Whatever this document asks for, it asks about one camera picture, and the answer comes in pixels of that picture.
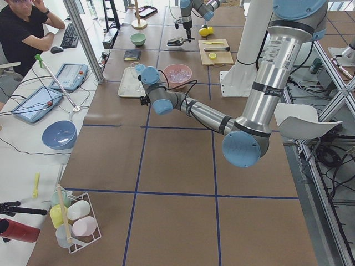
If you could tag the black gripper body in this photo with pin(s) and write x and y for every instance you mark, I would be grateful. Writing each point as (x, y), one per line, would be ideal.
(143, 101)
(187, 25)

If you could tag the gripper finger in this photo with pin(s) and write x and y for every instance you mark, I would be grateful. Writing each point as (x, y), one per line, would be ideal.
(188, 33)

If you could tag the stainless steel ice scoop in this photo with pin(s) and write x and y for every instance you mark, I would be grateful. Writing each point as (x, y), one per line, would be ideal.
(178, 41)

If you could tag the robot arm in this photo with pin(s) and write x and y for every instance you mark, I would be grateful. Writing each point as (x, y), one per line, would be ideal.
(246, 138)
(206, 10)

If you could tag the blue cup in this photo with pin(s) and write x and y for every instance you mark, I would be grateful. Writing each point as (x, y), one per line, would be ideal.
(139, 70)

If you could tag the white cup in rack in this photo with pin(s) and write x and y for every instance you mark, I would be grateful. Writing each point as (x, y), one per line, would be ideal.
(78, 210)

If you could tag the pink cup in rack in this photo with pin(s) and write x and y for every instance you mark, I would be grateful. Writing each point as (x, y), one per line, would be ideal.
(84, 226)

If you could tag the yellow cup in rack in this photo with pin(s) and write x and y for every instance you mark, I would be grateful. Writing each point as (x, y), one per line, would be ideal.
(56, 216)

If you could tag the yellow lemon lower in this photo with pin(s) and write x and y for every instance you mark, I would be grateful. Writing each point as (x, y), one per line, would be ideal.
(204, 32)

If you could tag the yellow lemon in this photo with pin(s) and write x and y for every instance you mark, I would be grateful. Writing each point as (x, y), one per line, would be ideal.
(204, 32)
(210, 30)

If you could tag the cream bear tray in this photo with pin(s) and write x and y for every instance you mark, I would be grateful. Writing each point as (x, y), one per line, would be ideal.
(127, 87)

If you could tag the yellow lemon upper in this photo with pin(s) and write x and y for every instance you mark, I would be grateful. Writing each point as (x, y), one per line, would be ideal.
(210, 30)

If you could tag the clear wine glass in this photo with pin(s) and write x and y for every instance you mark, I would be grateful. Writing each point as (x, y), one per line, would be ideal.
(139, 87)

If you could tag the half lemon slice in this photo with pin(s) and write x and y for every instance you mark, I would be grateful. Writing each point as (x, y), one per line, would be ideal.
(212, 56)

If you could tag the wooden cutting board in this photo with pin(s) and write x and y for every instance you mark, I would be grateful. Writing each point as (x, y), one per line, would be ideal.
(223, 58)

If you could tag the purple tray far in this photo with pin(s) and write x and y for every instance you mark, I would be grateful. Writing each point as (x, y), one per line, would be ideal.
(146, 11)

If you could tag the pink bowl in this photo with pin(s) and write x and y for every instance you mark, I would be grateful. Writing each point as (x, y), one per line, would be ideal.
(171, 84)

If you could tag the grey yellow cloth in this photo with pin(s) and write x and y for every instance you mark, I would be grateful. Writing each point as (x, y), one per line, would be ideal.
(132, 55)

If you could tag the wooden paper towel stand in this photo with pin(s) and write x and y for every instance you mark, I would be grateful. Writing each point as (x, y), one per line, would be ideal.
(138, 23)

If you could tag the green bowl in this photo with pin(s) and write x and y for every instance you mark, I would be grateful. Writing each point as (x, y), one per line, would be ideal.
(138, 39)

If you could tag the metal rod green tip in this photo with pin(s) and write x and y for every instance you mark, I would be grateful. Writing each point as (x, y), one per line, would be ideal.
(76, 108)

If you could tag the teach pendant far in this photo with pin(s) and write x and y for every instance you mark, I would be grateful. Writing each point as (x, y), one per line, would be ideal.
(71, 75)

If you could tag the teach pendant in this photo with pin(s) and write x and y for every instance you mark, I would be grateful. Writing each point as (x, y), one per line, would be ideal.
(71, 75)
(37, 105)

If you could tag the blue bowl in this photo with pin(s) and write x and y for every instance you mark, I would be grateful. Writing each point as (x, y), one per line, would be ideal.
(60, 135)

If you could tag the black keyboard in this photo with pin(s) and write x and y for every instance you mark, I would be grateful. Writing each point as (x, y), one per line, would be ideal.
(70, 38)

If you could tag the computer mouse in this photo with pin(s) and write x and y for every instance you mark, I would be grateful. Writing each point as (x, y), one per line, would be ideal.
(56, 49)

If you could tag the teach pendant near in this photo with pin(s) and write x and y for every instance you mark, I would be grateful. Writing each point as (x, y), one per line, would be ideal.
(37, 105)

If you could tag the wooden stick in rack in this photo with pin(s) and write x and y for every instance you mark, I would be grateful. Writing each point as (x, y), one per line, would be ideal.
(64, 215)

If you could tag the person in black shirt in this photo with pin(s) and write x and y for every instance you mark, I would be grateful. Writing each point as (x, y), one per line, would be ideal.
(22, 32)

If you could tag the white chair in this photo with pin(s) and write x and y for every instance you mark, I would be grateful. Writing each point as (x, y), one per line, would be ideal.
(300, 122)

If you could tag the yellow plastic fork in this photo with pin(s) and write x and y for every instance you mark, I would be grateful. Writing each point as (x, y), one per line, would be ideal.
(36, 183)

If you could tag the red bottle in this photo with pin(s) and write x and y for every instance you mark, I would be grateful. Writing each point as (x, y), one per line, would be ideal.
(11, 229)

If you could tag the aluminium frame post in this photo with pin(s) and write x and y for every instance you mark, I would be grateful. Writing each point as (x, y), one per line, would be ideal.
(74, 14)

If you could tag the white wire cup rack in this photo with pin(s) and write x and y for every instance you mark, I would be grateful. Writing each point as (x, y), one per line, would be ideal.
(78, 242)

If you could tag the black tripod handle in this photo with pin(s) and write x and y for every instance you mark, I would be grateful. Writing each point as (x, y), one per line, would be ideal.
(12, 208)

